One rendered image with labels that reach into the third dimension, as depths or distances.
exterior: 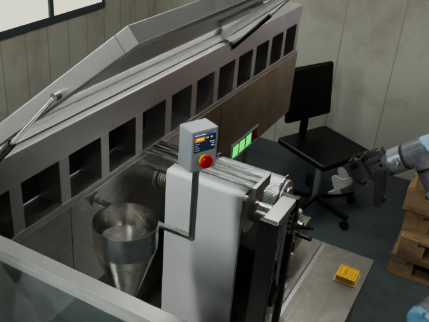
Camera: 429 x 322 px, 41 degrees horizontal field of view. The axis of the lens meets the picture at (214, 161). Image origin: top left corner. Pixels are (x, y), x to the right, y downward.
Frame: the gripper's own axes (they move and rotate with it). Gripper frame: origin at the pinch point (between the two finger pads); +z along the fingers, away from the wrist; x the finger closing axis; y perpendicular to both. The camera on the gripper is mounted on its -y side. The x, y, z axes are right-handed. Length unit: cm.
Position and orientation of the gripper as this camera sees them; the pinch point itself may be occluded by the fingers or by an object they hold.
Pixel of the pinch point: (334, 190)
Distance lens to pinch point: 178.8
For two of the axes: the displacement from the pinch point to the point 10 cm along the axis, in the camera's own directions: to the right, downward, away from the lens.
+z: -7.2, 3.4, 6.0
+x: -4.7, 4.0, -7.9
